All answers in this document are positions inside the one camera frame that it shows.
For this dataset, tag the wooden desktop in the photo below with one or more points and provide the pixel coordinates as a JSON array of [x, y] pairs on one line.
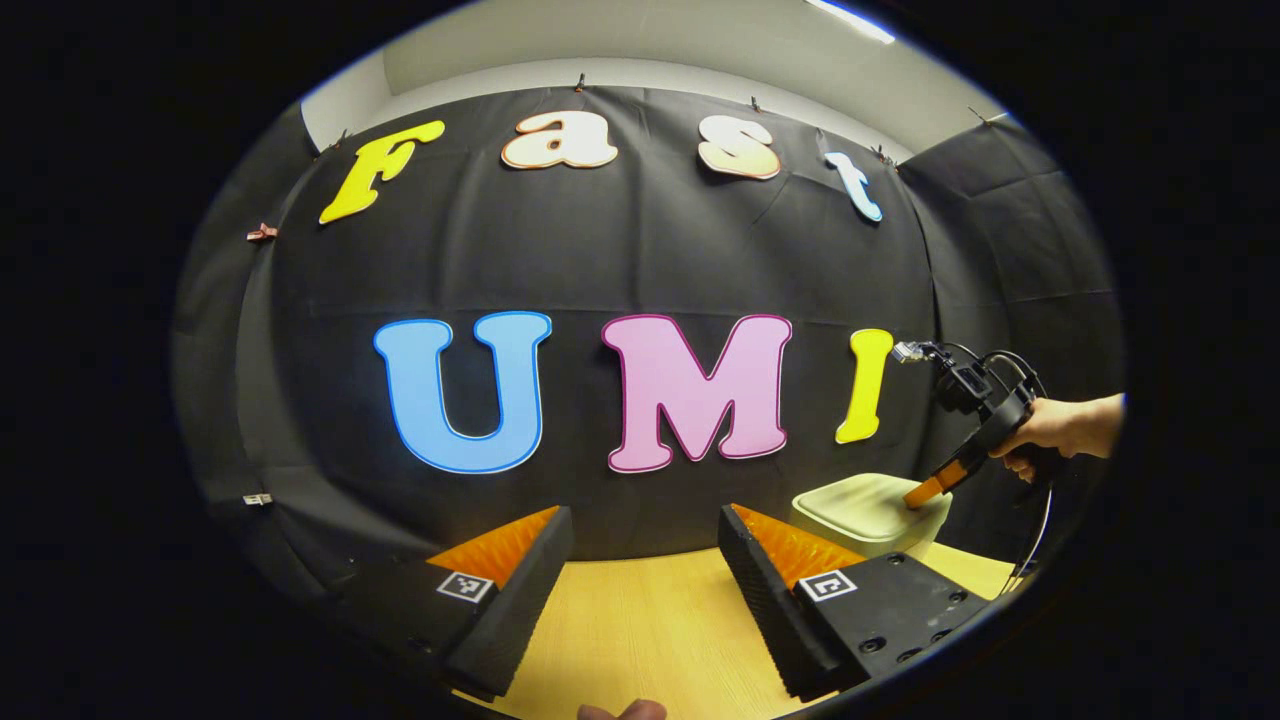
[[650, 630]]

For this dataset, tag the pale green desktop garbage bin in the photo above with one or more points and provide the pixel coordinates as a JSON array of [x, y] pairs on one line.
[[860, 510]]

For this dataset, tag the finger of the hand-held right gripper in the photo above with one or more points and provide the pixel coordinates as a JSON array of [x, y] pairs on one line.
[[945, 478]]

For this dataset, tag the black backdrop cloth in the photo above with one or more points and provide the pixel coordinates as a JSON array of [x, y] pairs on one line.
[[650, 250]]

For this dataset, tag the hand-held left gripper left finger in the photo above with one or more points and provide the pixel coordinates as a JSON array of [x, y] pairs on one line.
[[520, 620]]

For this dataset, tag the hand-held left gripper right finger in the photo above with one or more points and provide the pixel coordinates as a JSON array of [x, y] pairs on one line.
[[770, 620]]

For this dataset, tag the copper backdrop clip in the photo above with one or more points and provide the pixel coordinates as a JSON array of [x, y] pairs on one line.
[[262, 233]]

